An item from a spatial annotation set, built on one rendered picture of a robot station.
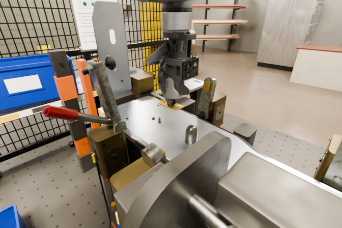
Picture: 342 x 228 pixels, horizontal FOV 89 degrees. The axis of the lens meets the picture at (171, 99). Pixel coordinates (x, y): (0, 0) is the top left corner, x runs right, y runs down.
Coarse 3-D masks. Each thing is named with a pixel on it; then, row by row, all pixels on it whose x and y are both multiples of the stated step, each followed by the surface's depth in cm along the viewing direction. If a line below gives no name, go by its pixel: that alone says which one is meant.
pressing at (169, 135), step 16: (144, 96) 72; (128, 112) 59; (144, 112) 59; (160, 112) 59; (176, 112) 59; (128, 128) 51; (144, 128) 51; (160, 128) 51; (176, 128) 51; (208, 128) 51; (144, 144) 44; (160, 144) 45; (176, 144) 45; (240, 144) 45; (272, 160) 40; (304, 176) 36; (336, 192) 33
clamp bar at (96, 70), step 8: (88, 64) 34; (96, 64) 33; (104, 64) 35; (112, 64) 36; (88, 72) 34; (96, 72) 34; (104, 72) 35; (96, 80) 35; (104, 80) 35; (96, 88) 37; (104, 88) 36; (104, 96) 36; (112, 96) 38; (104, 104) 38; (112, 104) 38; (104, 112) 41; (112, 112) 39; (112, 120) 40
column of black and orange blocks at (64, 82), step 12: (60, 60) 55; (60, 72) 56; (60, 84) 57; (72, 84) 60; (60, 96) 60; (72, 96) 61; (72, 108) 62; (72, 132) 65; (84, 132) 68; (84, 144) 70; (84, 156) 71; (84, 168) 73
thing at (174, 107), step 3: (159, 102) 57; (162, 102) 57; (165, 102) 57; (162, 105) 55; (165, 105) 55; (168, 105) 54; (171, 105) 54; (174, 105) 54; (177, 105) 54; (180, 105) 54; (171, 108) 53; (174, 108) 52; (177, 108) 52; (180, 108) 52
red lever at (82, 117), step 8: (48, 112) 31; (56, 112) 32; (64, 112) 33; (72, 112) 34; (80, 112) 36; (72, 120) 34; (80, 120) 35; (88, 120) 36; (96, 120) 38; (104, 120) 39
